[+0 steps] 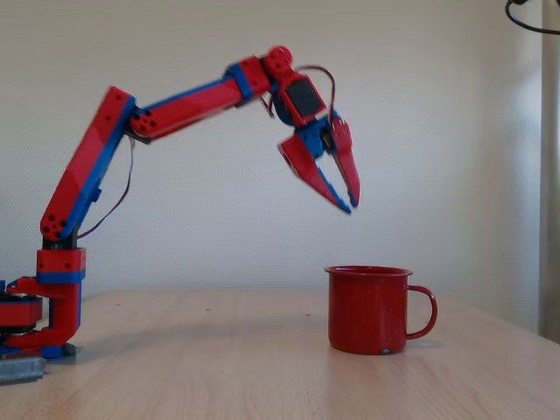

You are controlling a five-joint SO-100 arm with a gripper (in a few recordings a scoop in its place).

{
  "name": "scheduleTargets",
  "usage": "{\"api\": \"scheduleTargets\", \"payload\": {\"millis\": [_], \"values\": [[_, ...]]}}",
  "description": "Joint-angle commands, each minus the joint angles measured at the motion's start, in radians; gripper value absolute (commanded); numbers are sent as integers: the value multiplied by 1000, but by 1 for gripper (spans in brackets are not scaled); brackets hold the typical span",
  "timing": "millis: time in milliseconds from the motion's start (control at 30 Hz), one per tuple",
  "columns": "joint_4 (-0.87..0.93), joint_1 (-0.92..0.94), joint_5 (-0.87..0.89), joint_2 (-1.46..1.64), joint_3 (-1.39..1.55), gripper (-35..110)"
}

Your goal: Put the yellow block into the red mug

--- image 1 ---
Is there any red enamel mug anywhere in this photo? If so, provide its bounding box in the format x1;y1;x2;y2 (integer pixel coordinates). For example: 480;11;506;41
324;264;439;356

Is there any looped red servo cable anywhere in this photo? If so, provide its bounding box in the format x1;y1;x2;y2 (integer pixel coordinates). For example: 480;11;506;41
297;65;339;120

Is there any thin dark servo cable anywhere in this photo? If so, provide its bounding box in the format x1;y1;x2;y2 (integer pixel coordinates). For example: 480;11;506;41
75;133;135;241

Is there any black hanging cable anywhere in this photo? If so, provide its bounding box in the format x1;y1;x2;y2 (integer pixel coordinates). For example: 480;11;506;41
504;0;560;37

